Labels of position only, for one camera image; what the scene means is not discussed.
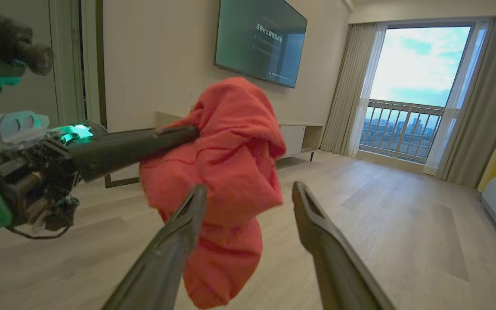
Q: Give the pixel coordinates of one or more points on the white perforated plastic bracket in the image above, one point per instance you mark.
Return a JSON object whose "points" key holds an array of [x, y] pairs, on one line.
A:
{"points": [[15, 125]]}

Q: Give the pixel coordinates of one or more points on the beige curtain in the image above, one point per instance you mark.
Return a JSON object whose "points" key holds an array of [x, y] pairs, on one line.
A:
{"points": [[347, 86], [493, 99]]}

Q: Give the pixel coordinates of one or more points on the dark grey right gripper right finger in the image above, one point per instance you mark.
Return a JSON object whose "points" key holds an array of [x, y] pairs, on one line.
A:
{"points": [[338, 267]]}

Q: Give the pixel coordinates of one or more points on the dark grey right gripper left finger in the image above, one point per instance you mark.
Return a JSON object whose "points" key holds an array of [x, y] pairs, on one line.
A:
{"points": [[162, 262]]}

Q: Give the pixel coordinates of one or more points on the red clothing item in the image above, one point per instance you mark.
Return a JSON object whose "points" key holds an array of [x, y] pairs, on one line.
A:
{"points": [[230, 142]]}

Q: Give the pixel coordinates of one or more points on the dark wooden panel frame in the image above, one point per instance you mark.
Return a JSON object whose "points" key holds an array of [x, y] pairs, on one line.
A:
{"points": [[100, 64]]}

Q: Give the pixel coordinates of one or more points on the white sheer curtain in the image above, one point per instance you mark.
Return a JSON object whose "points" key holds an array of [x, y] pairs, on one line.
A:
{"points": [[370, 69], [459, 94]]}

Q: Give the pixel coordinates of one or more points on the wall-mounted flat television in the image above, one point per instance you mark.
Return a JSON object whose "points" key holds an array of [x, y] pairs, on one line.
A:
{"points": [[256, 43]]}

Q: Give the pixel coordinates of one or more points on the balcony railing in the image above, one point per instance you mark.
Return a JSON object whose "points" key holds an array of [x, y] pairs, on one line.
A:
{"points": [[403, 129]]}

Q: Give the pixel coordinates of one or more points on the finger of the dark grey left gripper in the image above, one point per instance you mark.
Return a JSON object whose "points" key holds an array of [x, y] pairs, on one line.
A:
{"points": [[123, 150]]}

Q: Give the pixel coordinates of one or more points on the white door frame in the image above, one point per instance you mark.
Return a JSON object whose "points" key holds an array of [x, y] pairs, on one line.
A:
{"points": [[69, 64]]}

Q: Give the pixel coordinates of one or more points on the balcony window frame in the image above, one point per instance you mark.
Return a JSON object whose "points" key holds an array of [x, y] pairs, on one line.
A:
{"points": [[429, 23]]}

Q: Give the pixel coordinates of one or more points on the white and wood TV cabinet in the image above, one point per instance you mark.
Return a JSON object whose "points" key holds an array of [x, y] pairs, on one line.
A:
{"points": [[299, 137]]}

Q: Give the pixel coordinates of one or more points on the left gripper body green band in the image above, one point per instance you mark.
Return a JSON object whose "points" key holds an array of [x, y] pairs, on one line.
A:
{"points": [[28, 181]]}

